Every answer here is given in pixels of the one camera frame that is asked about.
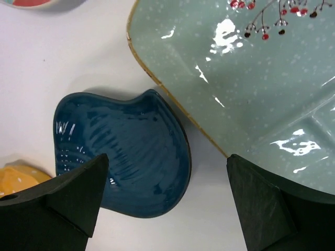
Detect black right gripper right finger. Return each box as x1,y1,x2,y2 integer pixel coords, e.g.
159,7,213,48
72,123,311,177
227,154,334,251

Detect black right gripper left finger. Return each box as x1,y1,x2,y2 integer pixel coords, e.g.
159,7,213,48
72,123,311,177
1,154,109,250

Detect yellow polka dot plate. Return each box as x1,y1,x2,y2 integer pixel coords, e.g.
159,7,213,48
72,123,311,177
0,164,52,198

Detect dark blue shell dish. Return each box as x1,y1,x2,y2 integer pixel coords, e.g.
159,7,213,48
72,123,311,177
53,89,192,218

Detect light green rectangular plate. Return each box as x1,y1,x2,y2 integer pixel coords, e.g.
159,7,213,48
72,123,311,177
127,0,334,194

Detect red and teal round plate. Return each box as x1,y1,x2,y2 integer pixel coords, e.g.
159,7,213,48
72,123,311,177
1,0,85,12

